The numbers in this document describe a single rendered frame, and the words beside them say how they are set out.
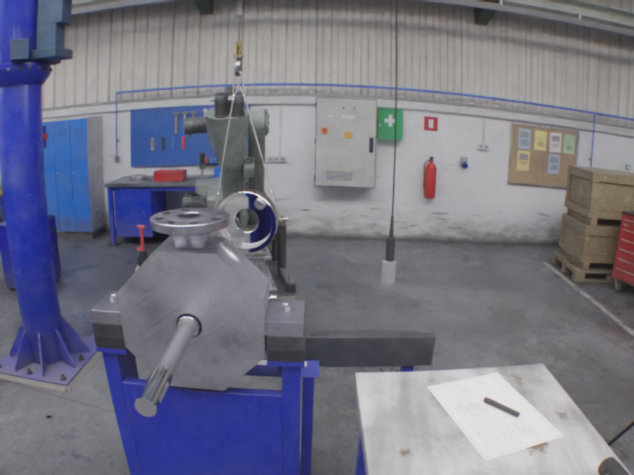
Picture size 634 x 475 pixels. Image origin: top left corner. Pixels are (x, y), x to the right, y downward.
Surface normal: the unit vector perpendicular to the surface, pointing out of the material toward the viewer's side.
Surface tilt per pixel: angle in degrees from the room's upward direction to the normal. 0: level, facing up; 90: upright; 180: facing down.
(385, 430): 0
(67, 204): 90
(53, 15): 90
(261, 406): 90
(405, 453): 0
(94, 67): 90
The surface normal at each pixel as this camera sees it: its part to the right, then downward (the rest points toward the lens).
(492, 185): -0.05, 0.27
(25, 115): 0.71, 0.20
